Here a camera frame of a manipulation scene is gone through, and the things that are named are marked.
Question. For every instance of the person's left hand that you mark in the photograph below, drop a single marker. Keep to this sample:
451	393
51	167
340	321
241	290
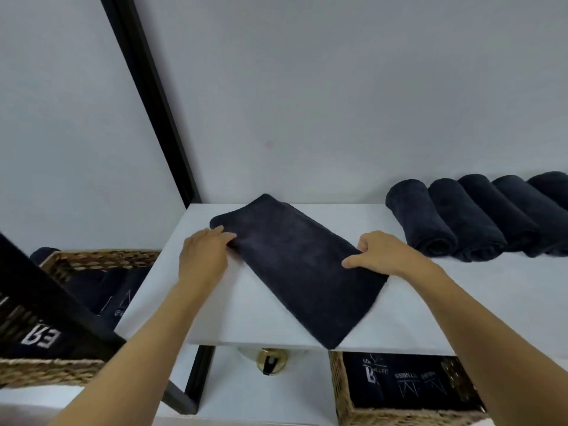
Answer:
204	261

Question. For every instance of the person's right hand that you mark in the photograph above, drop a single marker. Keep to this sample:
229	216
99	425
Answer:
390	257

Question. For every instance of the plain dark navy towel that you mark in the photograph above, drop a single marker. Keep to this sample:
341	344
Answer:
554	184
301	270

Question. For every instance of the woven wicker basket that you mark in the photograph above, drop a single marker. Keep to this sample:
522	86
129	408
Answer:
341	394

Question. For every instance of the person's right forearm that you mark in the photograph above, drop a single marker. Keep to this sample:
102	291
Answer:
497	350

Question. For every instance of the person's left forearm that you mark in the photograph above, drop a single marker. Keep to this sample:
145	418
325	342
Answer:
128	368

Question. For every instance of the black metal shelf leg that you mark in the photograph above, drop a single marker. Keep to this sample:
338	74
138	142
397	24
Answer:
199	377

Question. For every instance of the gold black object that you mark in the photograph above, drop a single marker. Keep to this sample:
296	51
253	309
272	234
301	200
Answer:
270	361

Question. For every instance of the large wicker hamper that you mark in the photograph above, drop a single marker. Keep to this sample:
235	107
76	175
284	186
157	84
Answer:
44	372

